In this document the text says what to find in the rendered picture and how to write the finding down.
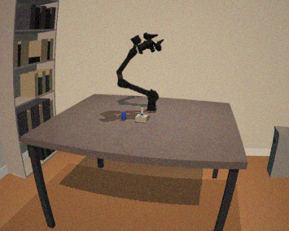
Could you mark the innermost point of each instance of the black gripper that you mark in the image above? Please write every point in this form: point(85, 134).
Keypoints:
point(149, 42)

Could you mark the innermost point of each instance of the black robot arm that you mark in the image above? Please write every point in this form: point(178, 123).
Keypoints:
point(151, 94)

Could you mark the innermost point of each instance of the beige square block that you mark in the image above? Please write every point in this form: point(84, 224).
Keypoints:
point(139, 118)

